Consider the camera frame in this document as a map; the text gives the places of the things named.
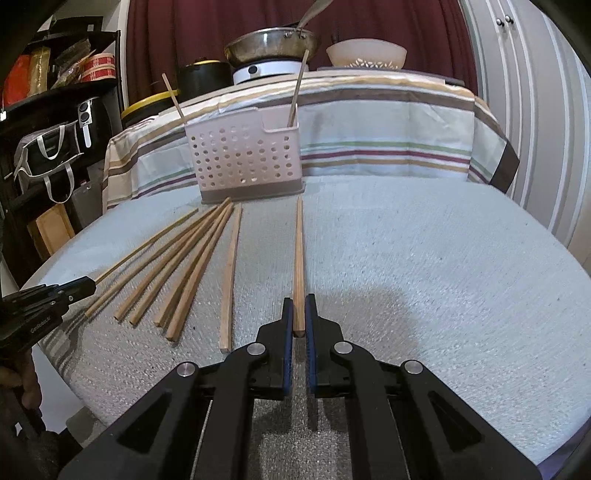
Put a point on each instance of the chopstick in holder right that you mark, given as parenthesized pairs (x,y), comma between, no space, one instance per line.
(293,104)

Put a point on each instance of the black shelf unit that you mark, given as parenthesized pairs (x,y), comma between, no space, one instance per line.
(43,158)

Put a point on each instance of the thin bamboo chopstick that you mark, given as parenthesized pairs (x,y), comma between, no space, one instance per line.
(146,243)

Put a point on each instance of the striped tablecloth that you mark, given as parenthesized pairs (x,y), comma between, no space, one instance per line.
(352,122)

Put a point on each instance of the wooden board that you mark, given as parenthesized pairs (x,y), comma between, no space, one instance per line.
(51,231)

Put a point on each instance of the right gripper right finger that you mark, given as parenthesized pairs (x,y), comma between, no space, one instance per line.
(403,421)

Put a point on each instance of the wooden chopstick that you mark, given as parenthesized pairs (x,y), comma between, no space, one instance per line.
(131,271)
(225,331)
(299,322)
(144,303)
(177,320)
(172,300)
(186,242)

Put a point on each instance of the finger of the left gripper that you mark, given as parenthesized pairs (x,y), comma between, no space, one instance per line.
(73,291)

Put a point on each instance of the red white tape roll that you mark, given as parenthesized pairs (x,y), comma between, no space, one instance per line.
(98,67)

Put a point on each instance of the black silver appliance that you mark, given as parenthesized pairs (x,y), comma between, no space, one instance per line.
(86,122)

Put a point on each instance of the yellow rimmed black pan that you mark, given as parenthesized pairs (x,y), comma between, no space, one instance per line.
(145,108)

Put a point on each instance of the white electric hot plate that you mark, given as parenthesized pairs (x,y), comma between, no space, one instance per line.
(264,69)

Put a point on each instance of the orange packet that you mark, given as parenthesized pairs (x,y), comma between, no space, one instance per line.
(16,85)

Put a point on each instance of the chopstick in holder left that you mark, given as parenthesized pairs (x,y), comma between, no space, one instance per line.
(174,99)

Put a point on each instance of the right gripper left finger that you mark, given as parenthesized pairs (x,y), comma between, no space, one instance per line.
(195,422)

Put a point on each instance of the chopstick in holder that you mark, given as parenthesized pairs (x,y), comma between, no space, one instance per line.
(174,99)
(293,104)

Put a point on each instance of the white cabinet doors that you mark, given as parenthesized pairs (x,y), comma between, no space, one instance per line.
(539,91)

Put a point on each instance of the person's left hand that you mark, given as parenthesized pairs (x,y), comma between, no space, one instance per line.
(21,373)

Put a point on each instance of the stainless steel frying pan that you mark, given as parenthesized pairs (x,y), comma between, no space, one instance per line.
(277,42)

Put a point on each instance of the cream colander bowl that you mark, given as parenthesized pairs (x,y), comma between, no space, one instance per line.
(367,53)

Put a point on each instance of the black pot yellow lid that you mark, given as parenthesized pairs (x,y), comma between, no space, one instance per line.
(202,77)

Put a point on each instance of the pink perforated utensil holder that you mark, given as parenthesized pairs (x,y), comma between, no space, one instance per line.
(246,154)

